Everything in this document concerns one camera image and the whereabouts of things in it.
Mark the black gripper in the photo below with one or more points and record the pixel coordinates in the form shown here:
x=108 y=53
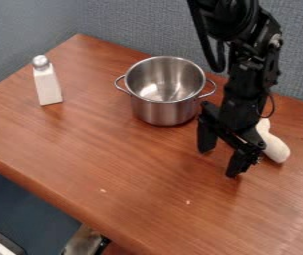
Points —
x=229 y=125

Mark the red and white toy mushroom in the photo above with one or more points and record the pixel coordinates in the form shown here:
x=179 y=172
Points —
x=276 y=150

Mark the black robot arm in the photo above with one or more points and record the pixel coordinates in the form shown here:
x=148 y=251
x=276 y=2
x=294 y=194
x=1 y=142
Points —
x=240 y=40

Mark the white salt shaker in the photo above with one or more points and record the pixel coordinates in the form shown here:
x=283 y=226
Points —
x=45 y=80

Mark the metal table leg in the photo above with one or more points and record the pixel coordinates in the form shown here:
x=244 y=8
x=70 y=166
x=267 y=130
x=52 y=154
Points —
x=86 y=242

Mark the metal pot with handles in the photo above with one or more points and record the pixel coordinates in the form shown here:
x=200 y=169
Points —
x=165 y=86

